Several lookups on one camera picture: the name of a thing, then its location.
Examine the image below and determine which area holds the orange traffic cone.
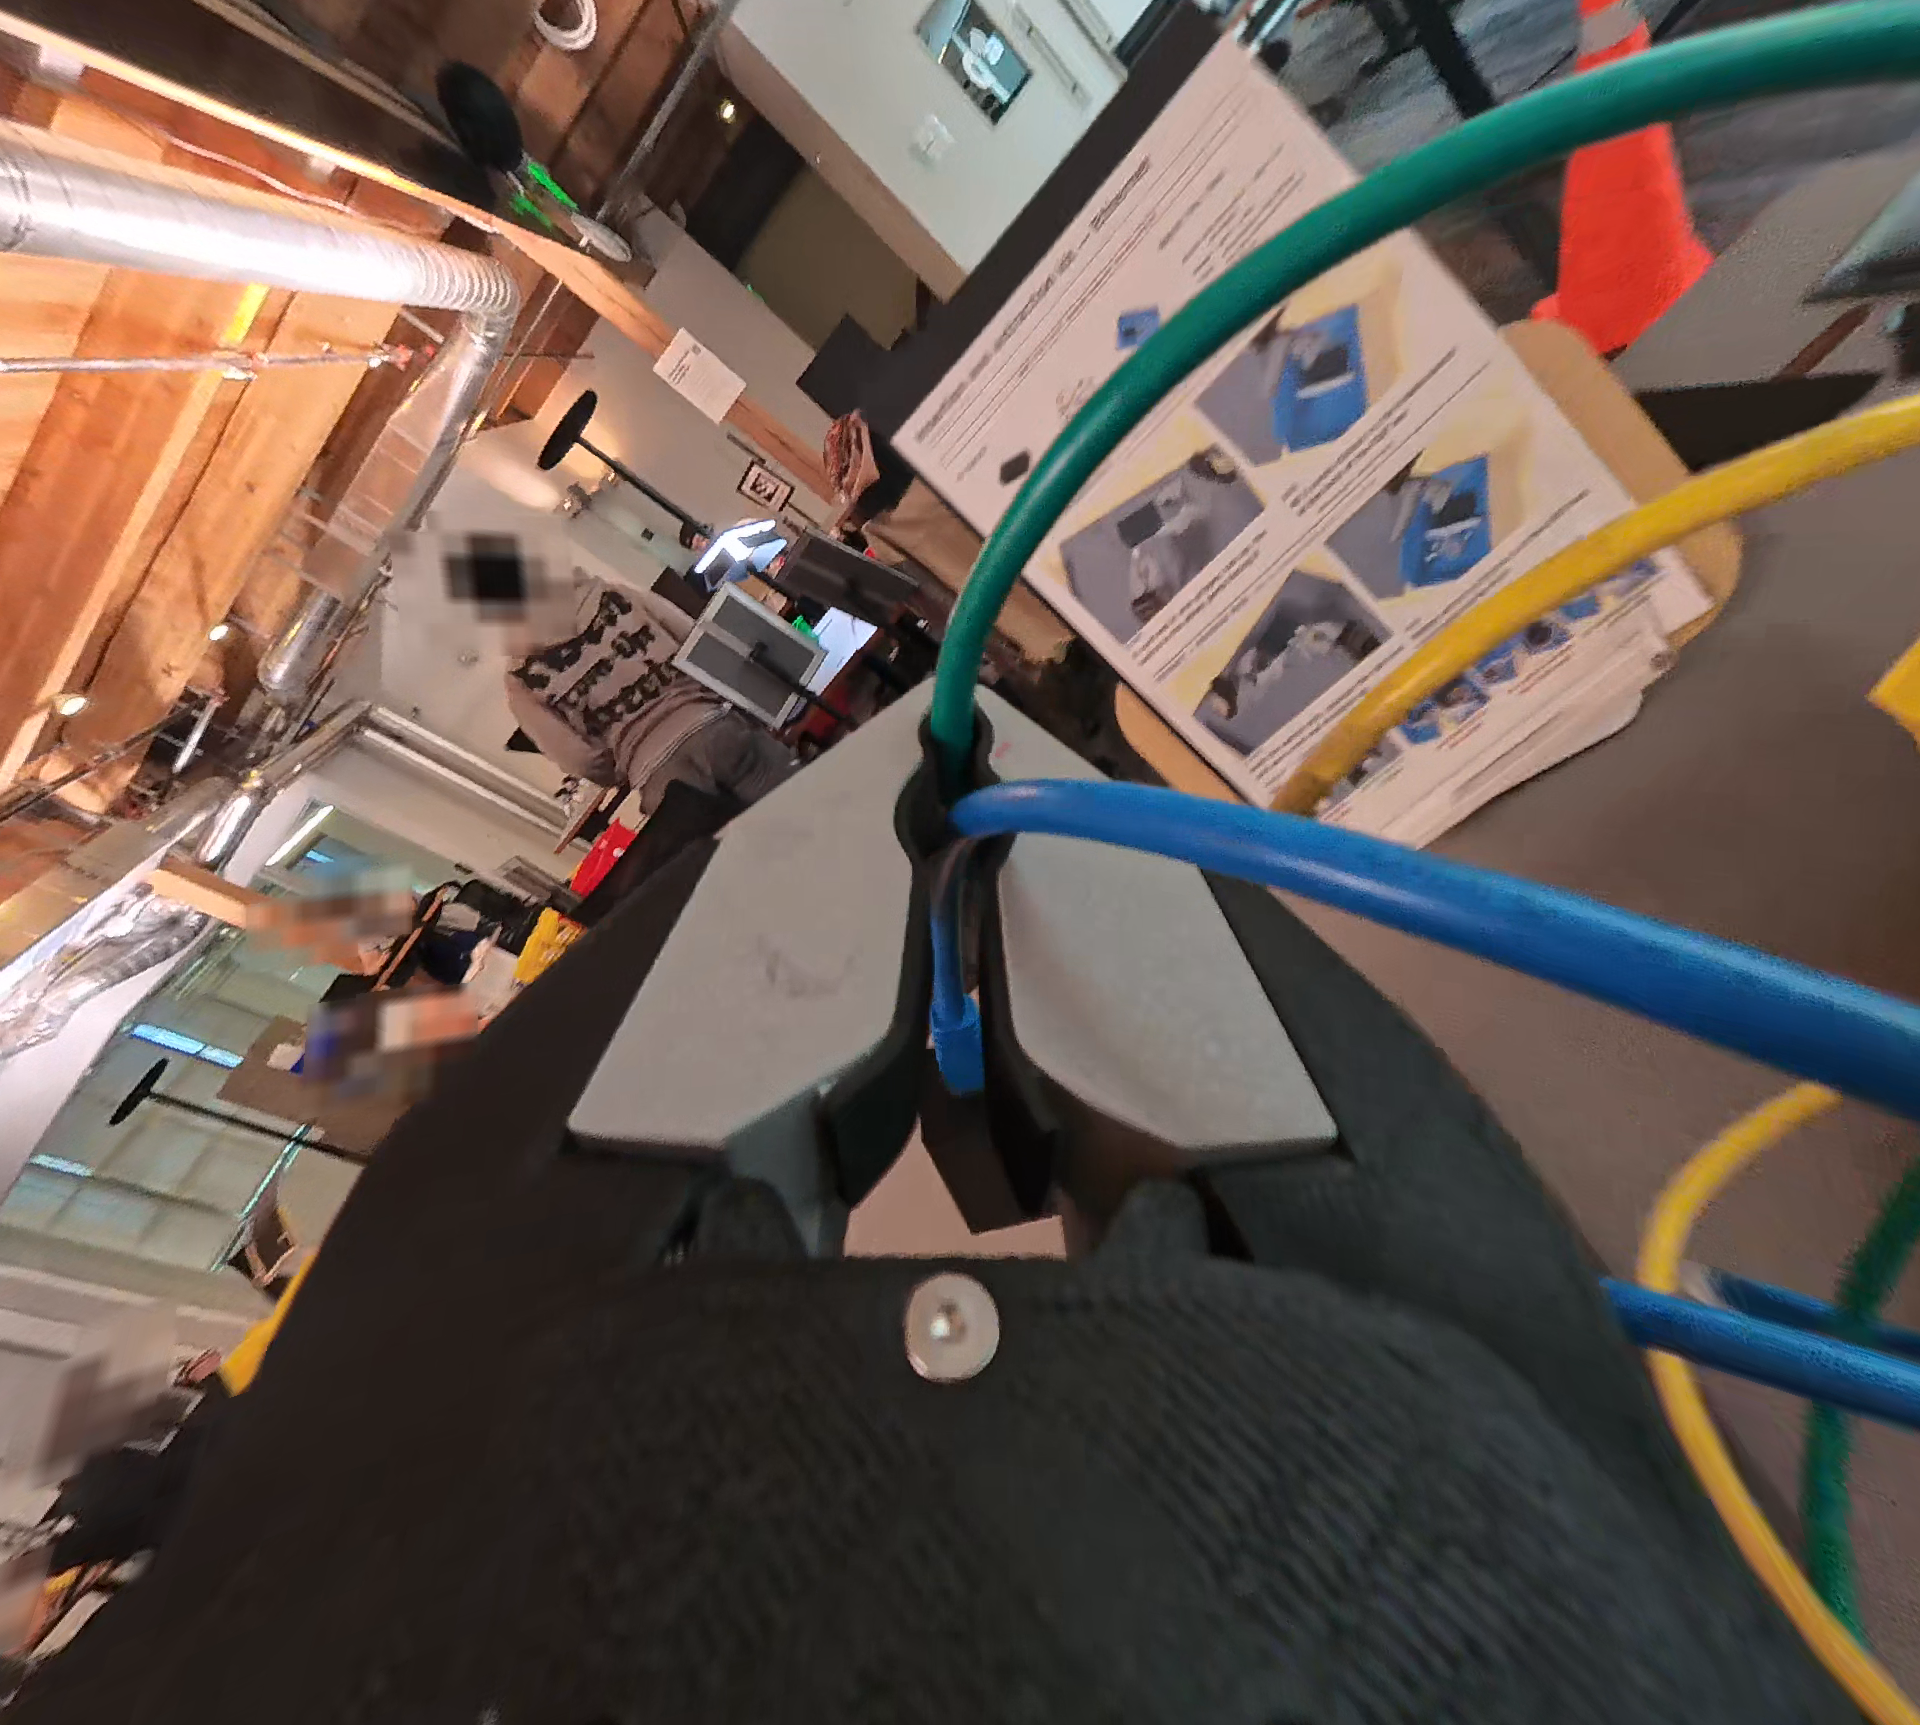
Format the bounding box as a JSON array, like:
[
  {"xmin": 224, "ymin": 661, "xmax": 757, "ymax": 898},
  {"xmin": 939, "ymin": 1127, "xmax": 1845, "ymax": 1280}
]
[{"xmin": 1531, "ymin": 0, "xmax": 1717, "ymax": 358}]

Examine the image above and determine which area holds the grey framed screen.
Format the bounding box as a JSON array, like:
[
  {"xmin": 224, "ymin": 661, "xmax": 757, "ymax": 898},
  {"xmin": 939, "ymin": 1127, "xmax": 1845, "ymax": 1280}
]
[{"xmin": 670, "ymin": 585, "xmax": 830, "ymax": 728}]

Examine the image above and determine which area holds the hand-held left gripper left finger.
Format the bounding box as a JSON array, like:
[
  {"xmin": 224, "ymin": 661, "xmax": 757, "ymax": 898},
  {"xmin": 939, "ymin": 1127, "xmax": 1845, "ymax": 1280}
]
[{"xmin": 566, "ymin": 682, "xmax": 948, "ymax": 1216}]

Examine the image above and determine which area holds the yellow ethernet cable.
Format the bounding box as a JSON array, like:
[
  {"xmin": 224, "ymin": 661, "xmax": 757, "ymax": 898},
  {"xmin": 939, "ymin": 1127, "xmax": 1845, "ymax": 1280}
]
[{"xmin": 1272, "ymin": 392, "xmax": 1920, "ymax": 1725}]

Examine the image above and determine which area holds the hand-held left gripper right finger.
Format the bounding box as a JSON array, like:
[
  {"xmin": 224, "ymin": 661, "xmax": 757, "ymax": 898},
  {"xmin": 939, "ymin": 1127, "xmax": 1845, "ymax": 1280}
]
[{"xmin": 967, "ymin": 703, "xmax": 1340, "ymax": 1168}]

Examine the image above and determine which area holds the framed wall picture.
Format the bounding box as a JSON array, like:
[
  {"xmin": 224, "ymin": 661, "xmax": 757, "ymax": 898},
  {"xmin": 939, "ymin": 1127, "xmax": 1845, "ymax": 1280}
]
[{"xmin": 918, "ymin": 0, "xmax": 1035, "ymax": 124}]

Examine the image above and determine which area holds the silver ventilation duct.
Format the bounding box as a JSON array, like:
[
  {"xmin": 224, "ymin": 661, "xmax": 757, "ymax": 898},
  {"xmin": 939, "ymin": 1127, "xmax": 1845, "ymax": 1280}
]
[{"xmin": 0, "ymin": 126, "xmax": 522, "ymax": 707}]

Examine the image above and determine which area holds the printed instruction sheet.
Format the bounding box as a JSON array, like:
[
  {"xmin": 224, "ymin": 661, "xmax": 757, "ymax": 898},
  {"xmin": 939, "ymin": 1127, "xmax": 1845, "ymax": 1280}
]
[{"xmin": 893, "ymin": 33, "xmax": 1720, "ymax": 848}]

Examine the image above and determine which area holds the blue ethernet cable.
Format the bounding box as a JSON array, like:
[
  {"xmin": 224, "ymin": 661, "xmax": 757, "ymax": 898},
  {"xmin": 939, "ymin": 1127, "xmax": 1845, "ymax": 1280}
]
[{"xmin": 926, "ymin": 776, "xmax": 1920, "ymax": 1430}]

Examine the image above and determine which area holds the black round top stand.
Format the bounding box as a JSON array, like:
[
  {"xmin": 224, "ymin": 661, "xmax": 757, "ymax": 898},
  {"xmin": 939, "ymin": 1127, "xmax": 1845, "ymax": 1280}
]
[{"xmin": 537, "ymin": 390, "xmax": 708, "ymax": 543}]

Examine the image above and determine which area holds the green ethernet cable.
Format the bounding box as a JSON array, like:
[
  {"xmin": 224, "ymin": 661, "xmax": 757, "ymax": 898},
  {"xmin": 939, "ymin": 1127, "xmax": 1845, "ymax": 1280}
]
[{"xmin": 926, "ymin": 0, "xmax": 1920, "ymax": 1658}]

